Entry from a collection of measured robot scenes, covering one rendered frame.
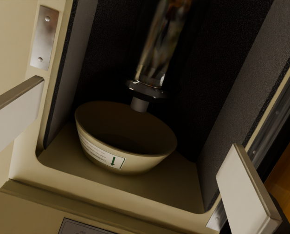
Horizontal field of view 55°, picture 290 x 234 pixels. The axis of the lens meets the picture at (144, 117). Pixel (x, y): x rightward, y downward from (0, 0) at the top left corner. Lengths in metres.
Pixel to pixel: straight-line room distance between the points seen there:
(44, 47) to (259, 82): 0.27
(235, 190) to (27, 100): 0.13
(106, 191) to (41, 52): 0.21
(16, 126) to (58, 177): 0.26
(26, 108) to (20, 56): 0.69
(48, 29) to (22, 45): 0.51
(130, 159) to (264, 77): 0.21
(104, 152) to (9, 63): 0.54
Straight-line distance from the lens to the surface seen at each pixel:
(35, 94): 0.18
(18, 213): 0.43
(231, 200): 0.18
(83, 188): 0.42
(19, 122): 0.17
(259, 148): 0.39
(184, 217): 0.44
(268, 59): 0.41
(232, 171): 0.18
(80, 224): 0.42
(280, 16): 0.43
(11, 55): 0.87
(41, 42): 0.36
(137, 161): 0.41
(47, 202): 0.43
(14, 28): 0.86
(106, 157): 0.41
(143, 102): 0.44
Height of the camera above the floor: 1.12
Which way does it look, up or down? 23 degrees up
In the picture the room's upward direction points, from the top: 160 degrees counter-clockwise
